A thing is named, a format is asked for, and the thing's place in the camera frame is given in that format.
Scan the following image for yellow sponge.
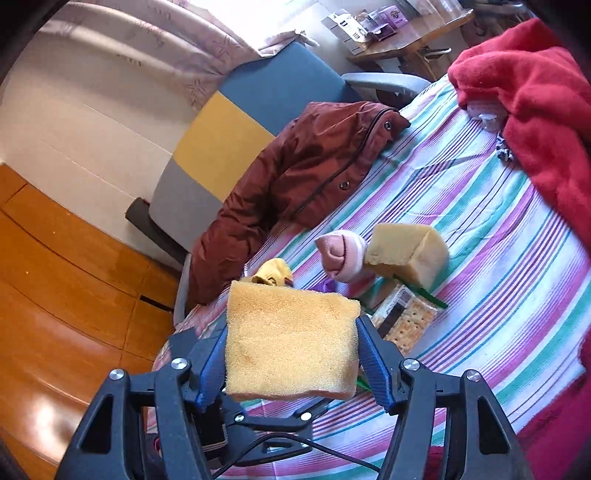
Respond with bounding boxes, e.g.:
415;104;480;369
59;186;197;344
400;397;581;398
225;281;361;400

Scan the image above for cracker packet green ends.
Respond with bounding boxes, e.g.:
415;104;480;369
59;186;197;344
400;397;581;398
370;278;448;356

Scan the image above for striped bed sheet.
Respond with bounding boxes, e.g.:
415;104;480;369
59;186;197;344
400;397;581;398
187;80;590;479

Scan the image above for thick yellow sponge block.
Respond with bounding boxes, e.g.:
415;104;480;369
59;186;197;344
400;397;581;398
363;223;450;290

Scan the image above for purple wrapper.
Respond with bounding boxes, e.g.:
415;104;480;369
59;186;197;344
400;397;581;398
321;278;339;293

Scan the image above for pink rolled sock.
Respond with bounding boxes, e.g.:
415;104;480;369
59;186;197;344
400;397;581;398
315;229;368;283

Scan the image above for yellow rolled sock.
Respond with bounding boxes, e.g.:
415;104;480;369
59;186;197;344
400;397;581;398
242;258;294;287

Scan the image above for maroon down jacket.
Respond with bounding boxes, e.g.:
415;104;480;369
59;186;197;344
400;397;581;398
188;101;411;305

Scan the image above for red fleece blanket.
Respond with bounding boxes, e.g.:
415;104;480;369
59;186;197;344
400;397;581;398
448;18;590;246

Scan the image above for grey yellow blue chair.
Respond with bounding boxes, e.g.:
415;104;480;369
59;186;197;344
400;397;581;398
125;43;431;324

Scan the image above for wooden desk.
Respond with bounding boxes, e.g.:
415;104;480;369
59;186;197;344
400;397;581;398
348;9;475;82

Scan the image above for white box on desk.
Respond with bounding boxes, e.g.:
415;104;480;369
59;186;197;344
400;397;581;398
322;10;370;55

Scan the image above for purple box on desk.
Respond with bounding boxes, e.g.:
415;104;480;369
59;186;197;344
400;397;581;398
369;5;409;39

